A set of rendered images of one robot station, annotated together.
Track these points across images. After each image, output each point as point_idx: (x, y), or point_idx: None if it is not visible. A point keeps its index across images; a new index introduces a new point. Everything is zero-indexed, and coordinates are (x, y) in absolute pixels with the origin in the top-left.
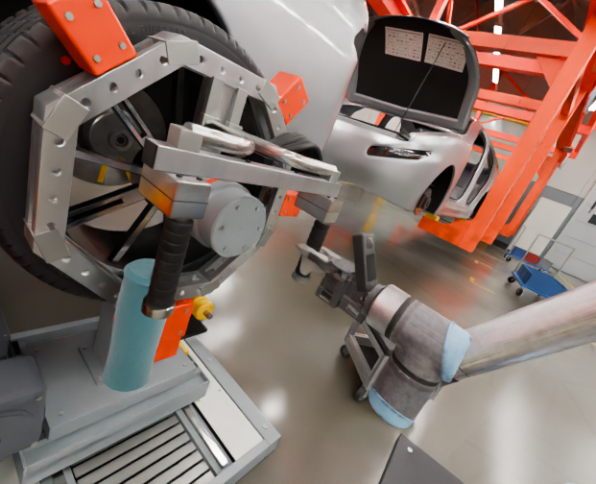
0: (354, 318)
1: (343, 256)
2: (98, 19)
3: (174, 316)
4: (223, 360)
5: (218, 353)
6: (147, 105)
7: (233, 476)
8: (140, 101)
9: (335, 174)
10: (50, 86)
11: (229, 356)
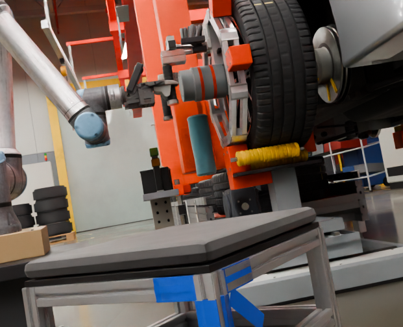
0: (129, 108)
1: (154, 81)
2: None
3: (226, 155)
4: (345, 299)
5: (359, 296)
6: (326, 34)
7: None
8: (324, 34)
9: (166, 39)
10: None
11: (352, 301)
